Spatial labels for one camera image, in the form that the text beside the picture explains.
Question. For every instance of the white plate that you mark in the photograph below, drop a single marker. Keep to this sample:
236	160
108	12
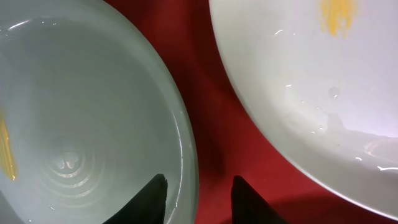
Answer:
319	79

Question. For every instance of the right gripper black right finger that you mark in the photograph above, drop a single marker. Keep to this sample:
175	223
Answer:
248	207

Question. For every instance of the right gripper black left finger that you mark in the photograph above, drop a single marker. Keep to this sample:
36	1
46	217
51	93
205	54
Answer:
146	207

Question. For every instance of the red plastic tray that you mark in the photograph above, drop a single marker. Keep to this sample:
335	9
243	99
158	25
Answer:
227	141

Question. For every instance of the pale green plate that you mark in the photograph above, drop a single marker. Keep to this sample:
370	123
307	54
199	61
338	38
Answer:
91	118

